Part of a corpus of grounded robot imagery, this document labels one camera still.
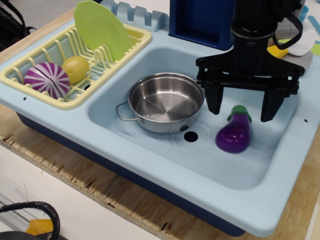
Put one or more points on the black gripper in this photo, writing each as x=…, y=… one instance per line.
x=248, y=66

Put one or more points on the purple toy eggplant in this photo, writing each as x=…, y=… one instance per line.
x=235, y=136

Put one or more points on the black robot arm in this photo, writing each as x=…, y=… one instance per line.
x=257, y=21

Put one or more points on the stainless steel pot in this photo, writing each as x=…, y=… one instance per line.
x=165, y=103

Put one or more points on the grey toy faucet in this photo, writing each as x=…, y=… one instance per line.
x=285, y=32

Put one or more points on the dark blue plastic box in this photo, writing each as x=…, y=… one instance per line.
x=205, y=22

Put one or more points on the light blue toy sink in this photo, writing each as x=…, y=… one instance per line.
x=248, y=189

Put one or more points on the blue plastic cup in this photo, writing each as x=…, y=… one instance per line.
x=303, y=13

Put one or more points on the light blue utensil holder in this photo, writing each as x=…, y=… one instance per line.
x=138, y=16

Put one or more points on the green plastic plate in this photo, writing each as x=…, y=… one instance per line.
x=98, y=26

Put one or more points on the yellow toy potato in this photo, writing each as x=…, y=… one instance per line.
x=76, y=67

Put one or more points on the yellow dish rack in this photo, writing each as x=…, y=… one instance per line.
x=62, y=46

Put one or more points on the purple white toy onion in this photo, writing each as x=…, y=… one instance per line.
x=48, y=77

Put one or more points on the black bag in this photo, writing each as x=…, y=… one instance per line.
x=11, y=30

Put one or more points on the yellow tape piece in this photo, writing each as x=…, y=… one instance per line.
x=40, y=226

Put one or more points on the yellow toy utensil handle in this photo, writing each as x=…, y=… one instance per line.
x=276, y=52

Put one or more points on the white faucet handle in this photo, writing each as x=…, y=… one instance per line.
x=304, y=45

